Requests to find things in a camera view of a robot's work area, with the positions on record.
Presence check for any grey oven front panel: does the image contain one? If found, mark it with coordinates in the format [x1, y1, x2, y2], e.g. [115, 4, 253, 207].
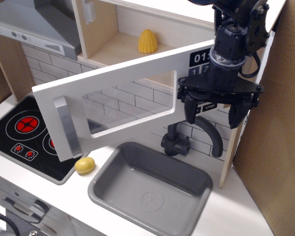
[0, 177, 74, 236]

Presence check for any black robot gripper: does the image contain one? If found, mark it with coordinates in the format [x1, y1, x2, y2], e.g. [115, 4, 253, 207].
[177, 46, 265, 129]

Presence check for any black braided cable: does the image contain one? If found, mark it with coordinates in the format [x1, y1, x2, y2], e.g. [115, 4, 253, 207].
[0, 212, 21, 236]

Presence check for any grey microwave door handle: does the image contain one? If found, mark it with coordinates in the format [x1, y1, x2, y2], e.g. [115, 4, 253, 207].
[54, 96, 82, 158]

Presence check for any grey plastic sink basin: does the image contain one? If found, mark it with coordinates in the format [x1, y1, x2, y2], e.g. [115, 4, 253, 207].
[88, 142, 212, 236]

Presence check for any white door hinge block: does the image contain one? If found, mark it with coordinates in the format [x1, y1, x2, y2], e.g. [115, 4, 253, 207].
[82, 0, 96, 25]

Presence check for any yellow toy potato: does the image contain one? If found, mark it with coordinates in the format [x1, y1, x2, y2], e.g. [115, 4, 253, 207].
[74, 157, 95, 174]

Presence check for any brown cardboard panel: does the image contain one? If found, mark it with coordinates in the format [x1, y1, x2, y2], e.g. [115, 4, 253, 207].
[235, 0, 295, 236]

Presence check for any black toy stove top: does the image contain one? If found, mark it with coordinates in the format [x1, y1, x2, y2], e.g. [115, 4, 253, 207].
[0, 96, 77, 185]

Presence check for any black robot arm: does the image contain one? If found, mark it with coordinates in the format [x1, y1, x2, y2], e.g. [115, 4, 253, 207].
[177, 0, 269, 129]

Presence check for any yellow toy corn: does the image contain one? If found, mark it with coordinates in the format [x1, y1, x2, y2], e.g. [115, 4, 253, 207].
[137, 29, 158, 54]

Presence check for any white microwave door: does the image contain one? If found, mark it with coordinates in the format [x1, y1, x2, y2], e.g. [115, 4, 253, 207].
[32, 41, 213, 161]

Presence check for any grey range hood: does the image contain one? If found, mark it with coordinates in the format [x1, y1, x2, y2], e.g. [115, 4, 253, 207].
[0, 0, 82, 60]

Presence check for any dark grey toy faucet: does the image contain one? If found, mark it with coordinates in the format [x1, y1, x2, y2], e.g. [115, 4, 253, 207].
[161, 116, 223, 158]

